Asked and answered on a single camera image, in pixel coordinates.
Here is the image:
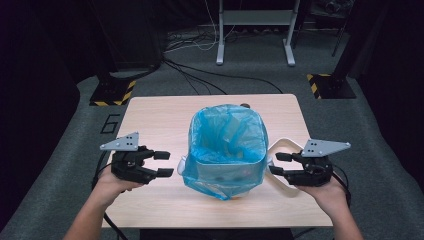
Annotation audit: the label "left hand-held gripper cable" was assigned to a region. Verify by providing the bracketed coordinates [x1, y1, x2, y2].
[91, 149, 130, 240]

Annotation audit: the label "long black floor cable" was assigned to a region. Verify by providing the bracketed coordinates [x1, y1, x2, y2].
[163, 59, 284, 94]

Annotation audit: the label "tangle of floor cables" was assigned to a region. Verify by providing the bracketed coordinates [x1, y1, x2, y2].
[164, 28, 222, 54]

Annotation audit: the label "person's left hand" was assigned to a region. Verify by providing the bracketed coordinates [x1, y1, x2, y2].
[91, 166, 144, 208]

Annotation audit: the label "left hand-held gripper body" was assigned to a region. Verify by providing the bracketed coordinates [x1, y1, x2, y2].
[99, 131, 158, 185]

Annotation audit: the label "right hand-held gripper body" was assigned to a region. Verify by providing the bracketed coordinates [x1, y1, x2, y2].
[286, 139, 351, 186]

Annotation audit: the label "white trash can rim ring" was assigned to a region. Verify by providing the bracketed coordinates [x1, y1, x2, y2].
[266, 137, 313, 198]

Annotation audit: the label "right hand-held gripper cable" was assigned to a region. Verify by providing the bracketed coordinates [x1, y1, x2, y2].
[333, 163, 353, 208]

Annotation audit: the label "hand-held gripper cable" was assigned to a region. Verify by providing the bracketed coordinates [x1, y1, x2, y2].
[333, 163, 353, 208]
[91, 149, 130, 240]

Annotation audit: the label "blue plastic garbage bag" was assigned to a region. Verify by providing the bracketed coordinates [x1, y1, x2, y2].
[181, 103, 270, 201]

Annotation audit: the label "black stand base hazard stripes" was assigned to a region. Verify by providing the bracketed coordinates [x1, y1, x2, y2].
[89, 59, 164, 107]
[306, 0, 389, 100]

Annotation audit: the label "person's right hand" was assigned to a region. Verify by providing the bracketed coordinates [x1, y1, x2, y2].
[294, 176, 349, 218]

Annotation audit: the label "white trash can with face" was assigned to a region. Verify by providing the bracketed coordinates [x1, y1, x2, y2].
[176, 109, 275, 201]

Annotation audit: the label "white metal stand frame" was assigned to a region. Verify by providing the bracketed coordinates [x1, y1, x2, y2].
[215, 0, 301, 67]

